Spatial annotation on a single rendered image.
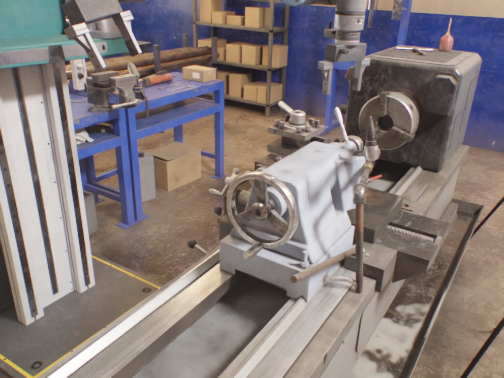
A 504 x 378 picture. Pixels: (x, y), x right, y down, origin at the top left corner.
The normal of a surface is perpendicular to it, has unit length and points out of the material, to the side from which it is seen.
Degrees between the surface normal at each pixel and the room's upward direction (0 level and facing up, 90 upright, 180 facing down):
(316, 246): 62
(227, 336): 16
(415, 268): 90
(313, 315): 0
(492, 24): 90
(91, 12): 66
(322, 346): 0
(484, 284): 0
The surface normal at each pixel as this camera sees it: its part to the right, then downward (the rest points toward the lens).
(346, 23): -0.29, 0.39
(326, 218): 0.79, -0.14
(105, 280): 0.04, -0.91
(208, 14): -0.57, 0.33
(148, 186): 0.72, 0.32
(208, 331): 0.02, -0.80
